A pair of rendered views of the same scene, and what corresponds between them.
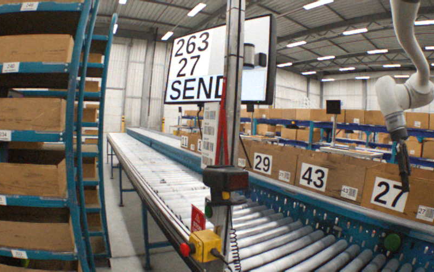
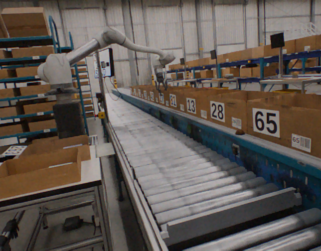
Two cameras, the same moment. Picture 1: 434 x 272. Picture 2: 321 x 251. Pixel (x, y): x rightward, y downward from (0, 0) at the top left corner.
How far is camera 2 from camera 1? 2.17 m
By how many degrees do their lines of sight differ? 17
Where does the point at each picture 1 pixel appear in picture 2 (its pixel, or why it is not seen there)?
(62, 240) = not seen: hidden behind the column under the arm
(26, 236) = (50, 124)
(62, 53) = not seen: hidden behind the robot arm
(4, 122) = (40, 91)
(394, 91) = (154, 61)
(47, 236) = not seen: hidden behind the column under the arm
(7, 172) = (43, 105)
